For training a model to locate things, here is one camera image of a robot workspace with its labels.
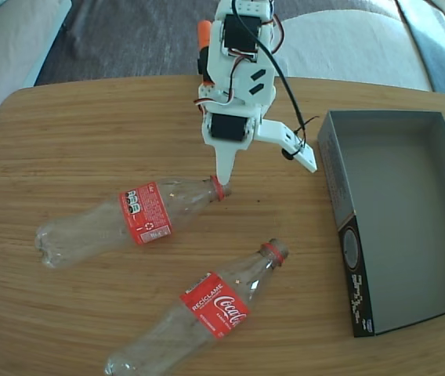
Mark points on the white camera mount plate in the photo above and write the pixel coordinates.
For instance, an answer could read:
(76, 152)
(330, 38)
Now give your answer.
(281, 133)

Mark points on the clear plastic bottle red label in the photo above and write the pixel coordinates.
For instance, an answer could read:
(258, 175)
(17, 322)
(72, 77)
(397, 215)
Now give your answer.
(214, 305)
(89, 227)

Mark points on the blue grey cushion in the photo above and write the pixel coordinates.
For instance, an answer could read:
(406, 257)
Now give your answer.
(442, 58)

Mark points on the white cushion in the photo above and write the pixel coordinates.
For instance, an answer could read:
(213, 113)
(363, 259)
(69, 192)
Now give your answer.
(344, 47)

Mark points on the grey cardboard box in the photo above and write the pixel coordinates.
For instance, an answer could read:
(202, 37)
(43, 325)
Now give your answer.
(402, 203)

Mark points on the light grey sofa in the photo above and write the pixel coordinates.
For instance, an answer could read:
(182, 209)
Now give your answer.
(3, 58)

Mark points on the orange black table clamp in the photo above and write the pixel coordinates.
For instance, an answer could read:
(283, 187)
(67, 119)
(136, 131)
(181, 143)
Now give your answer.
(204, 31)

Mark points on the dark grey rug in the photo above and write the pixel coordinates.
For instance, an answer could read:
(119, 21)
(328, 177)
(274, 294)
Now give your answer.
(128, 39)

